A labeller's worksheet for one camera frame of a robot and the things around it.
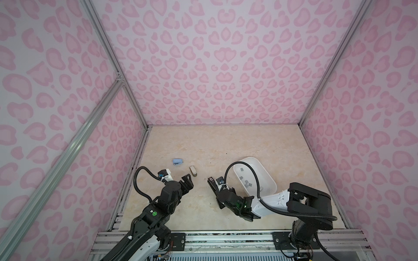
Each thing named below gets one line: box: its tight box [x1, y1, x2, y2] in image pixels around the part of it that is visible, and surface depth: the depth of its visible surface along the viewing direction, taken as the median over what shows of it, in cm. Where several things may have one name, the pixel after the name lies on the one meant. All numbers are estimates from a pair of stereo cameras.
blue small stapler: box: [173, 158, 184, 166], surface depth 102 cm
